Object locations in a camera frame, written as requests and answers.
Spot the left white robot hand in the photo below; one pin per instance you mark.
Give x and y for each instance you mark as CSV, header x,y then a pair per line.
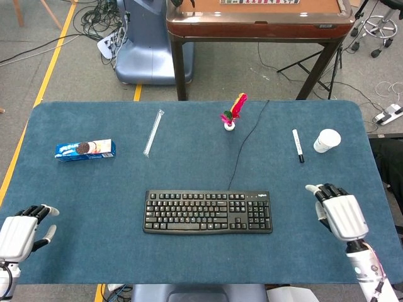
x,y
17,236

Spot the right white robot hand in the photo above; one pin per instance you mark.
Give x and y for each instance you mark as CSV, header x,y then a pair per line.
x,y
343,217

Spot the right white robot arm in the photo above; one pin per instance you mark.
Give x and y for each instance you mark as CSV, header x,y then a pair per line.
x,y
368,270

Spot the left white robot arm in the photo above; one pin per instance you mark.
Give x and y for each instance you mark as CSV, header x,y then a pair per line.
x,y
6,280

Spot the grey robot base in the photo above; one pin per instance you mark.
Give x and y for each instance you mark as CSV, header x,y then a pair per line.
x,y
198,294

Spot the black Logitech keyboard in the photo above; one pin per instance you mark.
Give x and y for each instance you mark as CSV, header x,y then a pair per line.
x,y
195,212

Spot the white paper cup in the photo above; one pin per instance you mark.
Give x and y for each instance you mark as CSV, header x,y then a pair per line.
x,y
327,140

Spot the blue felt table mat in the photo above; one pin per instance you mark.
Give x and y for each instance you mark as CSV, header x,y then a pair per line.
x,y
94,204

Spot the white marker black cap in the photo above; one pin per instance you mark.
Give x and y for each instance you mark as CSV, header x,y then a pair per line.
x,y
297,144

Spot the blue cookie box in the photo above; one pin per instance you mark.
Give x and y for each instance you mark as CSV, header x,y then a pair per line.
x,y
85,150

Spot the white power strip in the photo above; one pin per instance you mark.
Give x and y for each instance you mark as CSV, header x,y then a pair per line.
x,y
388,114

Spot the black tripod stand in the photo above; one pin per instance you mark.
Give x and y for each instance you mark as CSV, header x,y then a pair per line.
x,y
327,85

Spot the colourful feather shuttlecock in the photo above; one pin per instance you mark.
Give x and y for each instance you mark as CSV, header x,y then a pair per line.
x,y
230,126

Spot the plastic wrapped drinking straw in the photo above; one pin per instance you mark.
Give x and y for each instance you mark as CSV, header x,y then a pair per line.
x,y
153,133

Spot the black office chair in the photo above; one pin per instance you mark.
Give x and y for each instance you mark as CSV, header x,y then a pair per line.
x,y
381,23

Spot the brown mahjong table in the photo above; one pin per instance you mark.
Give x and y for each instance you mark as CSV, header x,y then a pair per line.
x,y
252,30

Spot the white chair wooden legs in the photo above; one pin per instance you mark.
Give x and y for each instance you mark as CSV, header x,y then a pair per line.
x,y
19,12

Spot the row of face-up mahjong tiles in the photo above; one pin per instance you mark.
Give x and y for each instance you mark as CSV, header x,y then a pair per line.
x,y
258,1

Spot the black robot end effector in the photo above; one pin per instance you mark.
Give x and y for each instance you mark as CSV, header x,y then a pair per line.
x,y
176,2

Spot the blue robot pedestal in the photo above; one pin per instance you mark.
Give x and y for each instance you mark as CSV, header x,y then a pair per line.
x,y
148,47

